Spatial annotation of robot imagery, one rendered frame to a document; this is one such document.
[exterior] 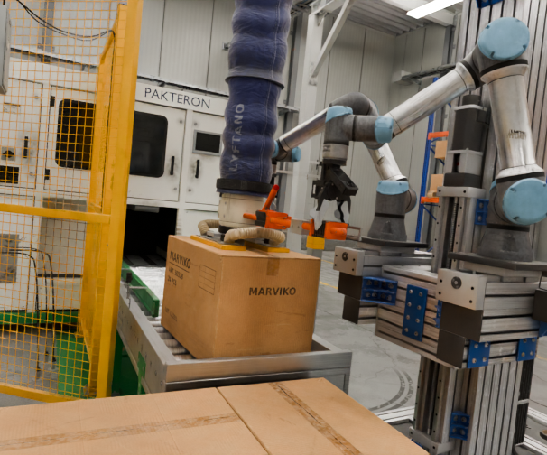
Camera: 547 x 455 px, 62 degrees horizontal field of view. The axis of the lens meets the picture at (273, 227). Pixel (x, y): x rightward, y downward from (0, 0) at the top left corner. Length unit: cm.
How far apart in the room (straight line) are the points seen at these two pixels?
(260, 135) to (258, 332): 74
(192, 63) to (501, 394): 1000
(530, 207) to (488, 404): 81
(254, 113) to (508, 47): 89
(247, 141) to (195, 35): 954
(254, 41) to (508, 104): 94
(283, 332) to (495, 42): 111
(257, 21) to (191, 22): 946
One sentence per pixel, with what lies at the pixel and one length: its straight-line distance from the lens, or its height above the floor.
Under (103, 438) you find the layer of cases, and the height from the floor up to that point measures 54.
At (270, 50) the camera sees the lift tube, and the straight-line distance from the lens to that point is 185.
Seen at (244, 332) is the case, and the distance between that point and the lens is 162.
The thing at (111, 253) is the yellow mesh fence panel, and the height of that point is 84.
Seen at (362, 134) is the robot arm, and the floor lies 135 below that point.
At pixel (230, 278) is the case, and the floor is 87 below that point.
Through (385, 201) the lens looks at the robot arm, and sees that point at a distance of 179.
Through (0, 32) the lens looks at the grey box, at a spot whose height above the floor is 166.
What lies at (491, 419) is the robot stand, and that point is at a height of 45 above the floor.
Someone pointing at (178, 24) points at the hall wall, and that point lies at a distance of 1118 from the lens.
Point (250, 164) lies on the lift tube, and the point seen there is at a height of 127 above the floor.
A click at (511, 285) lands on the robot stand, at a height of 97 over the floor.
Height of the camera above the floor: 113
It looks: 3 degrees down
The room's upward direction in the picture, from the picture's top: 6 degrees clockwise
